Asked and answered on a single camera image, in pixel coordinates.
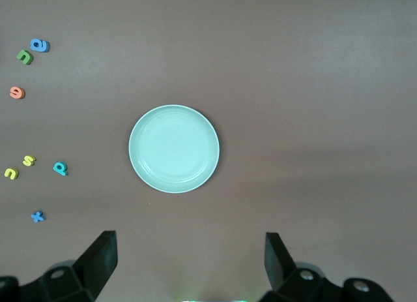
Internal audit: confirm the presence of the green foam letter u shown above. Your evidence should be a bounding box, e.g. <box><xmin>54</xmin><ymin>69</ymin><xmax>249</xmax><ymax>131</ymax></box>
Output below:
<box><xmin>16</xmin><ymin>49</ymin><xmax>35</xmax><ymax>66</ymax></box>

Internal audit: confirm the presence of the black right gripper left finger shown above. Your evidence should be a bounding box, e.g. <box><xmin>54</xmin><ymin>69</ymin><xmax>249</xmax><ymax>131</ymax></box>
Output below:
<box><xmin>0</xmin><ymin>230</ymin><xmax>119</xmax><ymax>302</ymax></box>

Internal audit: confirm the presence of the blue foam letter a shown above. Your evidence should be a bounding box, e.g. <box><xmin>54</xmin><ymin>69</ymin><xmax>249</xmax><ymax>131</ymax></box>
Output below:
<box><xmin>30</xmin><ymin>37</ymin><xmax>51</xmax><ymax>53</ymax></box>

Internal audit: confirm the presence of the teal foam letter p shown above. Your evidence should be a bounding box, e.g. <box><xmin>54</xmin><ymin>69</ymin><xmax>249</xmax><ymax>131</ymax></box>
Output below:
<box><xmin>52</xmin><ymin>161</ymin><xmax>69</xmax><ymax>177</ymax></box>

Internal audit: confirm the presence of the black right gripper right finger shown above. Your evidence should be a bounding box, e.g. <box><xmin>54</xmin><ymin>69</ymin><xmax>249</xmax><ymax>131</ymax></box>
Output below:
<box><xmin>260</xmin><ymin>232</ymin><xmax>394</xmax><ymax>302</ymax></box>

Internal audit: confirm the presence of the orange foam letter e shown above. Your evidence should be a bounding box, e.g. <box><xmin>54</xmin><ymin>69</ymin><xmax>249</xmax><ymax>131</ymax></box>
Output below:
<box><xmin>8</xmin><ymin>86</ymin><xmax>26</xmax><ymax>100</ymax></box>

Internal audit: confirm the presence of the light green round plate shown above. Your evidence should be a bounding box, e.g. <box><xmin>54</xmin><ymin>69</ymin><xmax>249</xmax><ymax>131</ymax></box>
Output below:
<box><xmin>128</xmin><ymin>104</ymin><xmax>221</xmax><ymax>194</ymax></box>

